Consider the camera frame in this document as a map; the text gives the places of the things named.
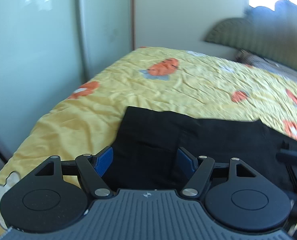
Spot yellow floral bedspread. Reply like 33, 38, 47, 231
0, 47, 297, 236

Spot glass wardrobe door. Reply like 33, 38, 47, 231
77, 0, 133, 80
0, 0, 84, 158

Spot green padded headboard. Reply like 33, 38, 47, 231
204, 0, 297, 71

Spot right glass wardrobe door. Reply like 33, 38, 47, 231
77, 0, 133, 80

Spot left glass wardrobe door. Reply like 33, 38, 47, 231
0, 0, 84, 158

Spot black pants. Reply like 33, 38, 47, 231
102, 106, 297, 221

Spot grey patterned pillow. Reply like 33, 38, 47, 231
235, 50, 297, 82

